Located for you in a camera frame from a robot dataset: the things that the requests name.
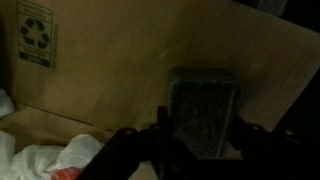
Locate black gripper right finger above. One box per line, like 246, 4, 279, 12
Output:
229, 116, 320, 180

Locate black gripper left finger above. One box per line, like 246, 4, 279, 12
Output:
78, 106, 194, 180

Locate black eraser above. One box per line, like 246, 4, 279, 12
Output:
168, 67, 241, 159

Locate white cloth toy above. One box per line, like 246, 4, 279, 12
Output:
0, 90, 106, 180

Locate large cardboard box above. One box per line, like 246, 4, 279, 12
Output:
0, 0, 320, 180

